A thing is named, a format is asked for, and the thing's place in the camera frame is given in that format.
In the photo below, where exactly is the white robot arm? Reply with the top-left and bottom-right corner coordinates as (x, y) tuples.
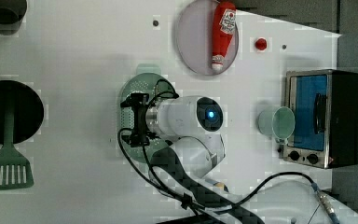
(117, 91), (358, 224)

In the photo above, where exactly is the black round pan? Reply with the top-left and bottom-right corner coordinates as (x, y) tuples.
(0, 80), (44, 144)

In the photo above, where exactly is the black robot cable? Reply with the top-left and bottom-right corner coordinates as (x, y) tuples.
(117, 78), (339, 224)

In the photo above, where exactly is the light green cup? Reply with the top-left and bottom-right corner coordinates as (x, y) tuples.
(257, 106), (296, 145)

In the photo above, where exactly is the green strainer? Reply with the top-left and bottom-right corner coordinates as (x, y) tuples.
(117, 63), (179, 163)

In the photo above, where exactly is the purple round plate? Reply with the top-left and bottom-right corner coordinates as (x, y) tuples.
(175, 0), (239, 76)

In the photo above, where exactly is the green slotted spatula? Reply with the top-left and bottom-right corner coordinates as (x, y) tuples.
(0, 94), (34, 190)

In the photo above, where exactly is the red ketchup bottle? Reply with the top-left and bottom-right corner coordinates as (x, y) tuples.
(212, 1), (236, 72)

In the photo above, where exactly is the black toaster oven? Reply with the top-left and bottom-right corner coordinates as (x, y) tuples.
(283, 69), (358, 169)

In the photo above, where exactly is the black round container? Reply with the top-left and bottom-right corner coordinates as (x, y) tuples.
(0, 0), (28, 33)

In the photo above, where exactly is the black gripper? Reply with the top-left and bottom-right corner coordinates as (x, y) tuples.
(120, 92), (149, 147)

